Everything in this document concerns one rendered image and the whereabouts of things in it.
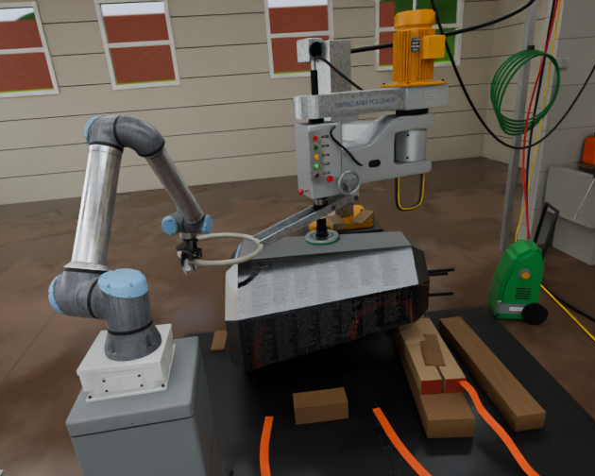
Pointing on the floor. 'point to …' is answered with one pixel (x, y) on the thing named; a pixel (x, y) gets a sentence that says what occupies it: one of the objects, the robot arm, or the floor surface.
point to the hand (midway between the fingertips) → (190, 270)
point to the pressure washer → (521, 279)
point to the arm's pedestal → (151, 426)
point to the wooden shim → (219, 341)
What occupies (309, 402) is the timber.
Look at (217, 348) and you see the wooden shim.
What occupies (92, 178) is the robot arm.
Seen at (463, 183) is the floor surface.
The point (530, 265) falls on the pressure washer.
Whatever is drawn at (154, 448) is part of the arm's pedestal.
